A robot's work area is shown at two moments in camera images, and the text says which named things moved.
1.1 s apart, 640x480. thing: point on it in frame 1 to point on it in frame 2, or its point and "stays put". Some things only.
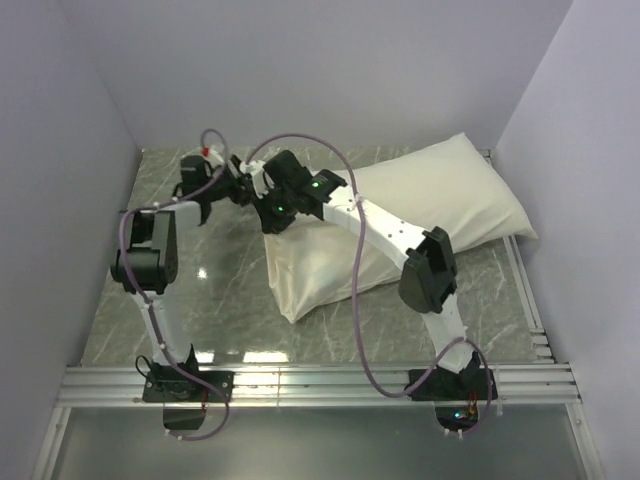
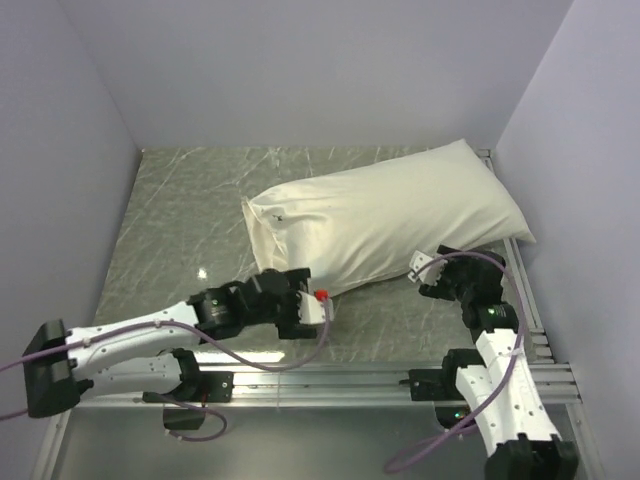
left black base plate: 178,387 stays put
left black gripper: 242,191 to 291,327
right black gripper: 268,224 to 437,290
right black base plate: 441,385 stays put
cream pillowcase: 448,186 stays put
